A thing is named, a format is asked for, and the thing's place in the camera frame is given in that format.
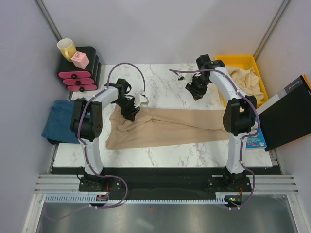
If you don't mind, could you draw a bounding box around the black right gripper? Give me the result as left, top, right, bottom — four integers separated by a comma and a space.
185, 75, 211, 101

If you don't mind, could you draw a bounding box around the black clip file binder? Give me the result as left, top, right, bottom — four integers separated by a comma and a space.
257, 75, 311, 151

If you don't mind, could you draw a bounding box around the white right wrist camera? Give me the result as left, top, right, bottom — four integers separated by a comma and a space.
183, 73, 194, 83

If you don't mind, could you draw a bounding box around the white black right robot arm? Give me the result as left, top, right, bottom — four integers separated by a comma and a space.
186, 54, 259, 191

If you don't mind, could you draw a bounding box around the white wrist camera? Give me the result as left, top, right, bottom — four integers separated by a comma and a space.
183, 73, 194, 83
134, 95, 149, 107

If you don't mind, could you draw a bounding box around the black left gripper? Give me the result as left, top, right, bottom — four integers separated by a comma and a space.
114, 97, 140, 122

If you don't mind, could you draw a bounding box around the cream yellow t shirt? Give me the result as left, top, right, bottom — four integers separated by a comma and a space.
226, 66, 264, 101

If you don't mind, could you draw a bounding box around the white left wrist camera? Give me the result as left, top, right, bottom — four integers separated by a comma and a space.
134, 95, 149, 107

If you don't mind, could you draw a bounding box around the aluminium corner post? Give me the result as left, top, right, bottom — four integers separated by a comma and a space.
253, 0, 292, 61
34, 0, 62, 42

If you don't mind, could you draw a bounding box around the blue folded t shirt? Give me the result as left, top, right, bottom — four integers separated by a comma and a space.
41, 100, 79, 144

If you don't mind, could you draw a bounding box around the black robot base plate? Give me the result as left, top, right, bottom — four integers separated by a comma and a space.
79, 168, 252, 200

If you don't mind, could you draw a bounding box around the yellow plastic bin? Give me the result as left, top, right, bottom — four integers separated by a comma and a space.
215, 55, 269, 107

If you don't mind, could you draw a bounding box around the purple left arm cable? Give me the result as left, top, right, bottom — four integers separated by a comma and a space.
43, 62, 146, 221

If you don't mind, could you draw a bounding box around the left aluminium corner post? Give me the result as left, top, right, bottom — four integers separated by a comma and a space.
34, 0, 62, 42

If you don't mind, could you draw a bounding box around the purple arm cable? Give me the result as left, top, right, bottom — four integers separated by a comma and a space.
169, 68, 261, 210
43, 62, 146, 221

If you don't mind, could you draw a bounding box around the tan beige t shirt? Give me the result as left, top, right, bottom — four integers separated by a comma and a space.
106, 106, 229, 150

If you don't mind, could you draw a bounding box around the aluminium frame rail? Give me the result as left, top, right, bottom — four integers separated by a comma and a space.
35, 175, 298, 194

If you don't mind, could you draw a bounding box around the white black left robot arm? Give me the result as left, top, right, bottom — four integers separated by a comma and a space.
70, 79, 140, 191

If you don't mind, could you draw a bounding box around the pink cube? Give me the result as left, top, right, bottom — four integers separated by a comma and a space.
71, 51, 89, 69

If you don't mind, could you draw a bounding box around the black pink drawer unit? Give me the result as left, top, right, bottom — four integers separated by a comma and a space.
56, 46, 102, 92

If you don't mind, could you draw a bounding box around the right aluminium corner post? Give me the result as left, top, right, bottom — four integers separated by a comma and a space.
253, 0, 292, 61

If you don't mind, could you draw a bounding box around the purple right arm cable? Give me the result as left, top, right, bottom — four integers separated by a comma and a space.
169, 68, 261, 210

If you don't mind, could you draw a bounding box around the white slotted cable duct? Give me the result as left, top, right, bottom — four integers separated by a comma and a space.
44, 193, 241, 204

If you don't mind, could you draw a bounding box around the yellow mug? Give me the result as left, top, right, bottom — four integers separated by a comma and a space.
57, 38, 77, 62

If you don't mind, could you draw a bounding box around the blue white booklet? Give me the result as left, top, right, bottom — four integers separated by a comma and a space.
246, 119, 267, 149

